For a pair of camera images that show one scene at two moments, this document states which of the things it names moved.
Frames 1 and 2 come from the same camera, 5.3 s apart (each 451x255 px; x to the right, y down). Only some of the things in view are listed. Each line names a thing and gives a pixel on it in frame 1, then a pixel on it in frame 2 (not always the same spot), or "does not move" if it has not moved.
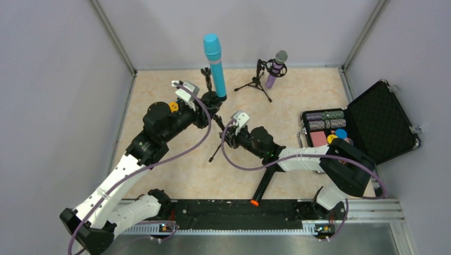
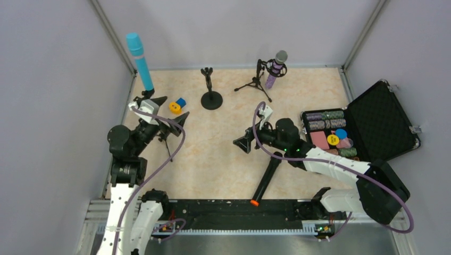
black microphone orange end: (262, 186) does not move
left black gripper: (207, 112) -> (161, 121)
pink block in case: (318, 138) does not move
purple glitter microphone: (281, 57) does not move
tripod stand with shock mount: (272, 67) does not move
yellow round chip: (330, 137) does not move
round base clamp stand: (210, 101) does not move
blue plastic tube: (212, 45) -> (137, 49)
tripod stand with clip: (219, 121) -> (147, 94)
